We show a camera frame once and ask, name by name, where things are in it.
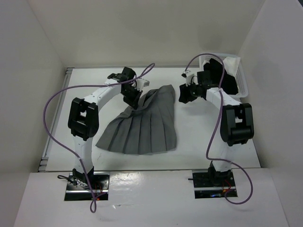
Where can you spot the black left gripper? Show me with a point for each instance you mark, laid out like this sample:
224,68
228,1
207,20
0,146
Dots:
134,101

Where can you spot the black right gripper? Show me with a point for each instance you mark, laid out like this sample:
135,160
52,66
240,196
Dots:
183,90

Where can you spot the grey pleated skirt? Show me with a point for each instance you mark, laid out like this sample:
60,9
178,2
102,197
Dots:
149,129

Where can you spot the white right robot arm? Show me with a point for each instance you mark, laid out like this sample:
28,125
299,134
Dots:
234,126

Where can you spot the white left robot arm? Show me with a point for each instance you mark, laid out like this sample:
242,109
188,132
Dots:
84,118

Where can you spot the black skirt in basket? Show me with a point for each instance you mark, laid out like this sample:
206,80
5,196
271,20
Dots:
228,84

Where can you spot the white cloth in basket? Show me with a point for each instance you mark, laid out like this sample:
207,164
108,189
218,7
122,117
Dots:
231,65

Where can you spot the white plastic basket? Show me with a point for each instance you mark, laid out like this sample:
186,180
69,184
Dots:
239,77

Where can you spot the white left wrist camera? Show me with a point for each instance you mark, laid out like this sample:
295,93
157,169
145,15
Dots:
141,83

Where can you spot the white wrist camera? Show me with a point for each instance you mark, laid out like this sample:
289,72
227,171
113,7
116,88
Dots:
189,76
141,83

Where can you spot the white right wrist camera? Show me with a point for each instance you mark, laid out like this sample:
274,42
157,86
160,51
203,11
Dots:
189,76

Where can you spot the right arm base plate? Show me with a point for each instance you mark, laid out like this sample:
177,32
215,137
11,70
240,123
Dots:
204,188

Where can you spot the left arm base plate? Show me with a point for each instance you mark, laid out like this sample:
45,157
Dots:
77,191

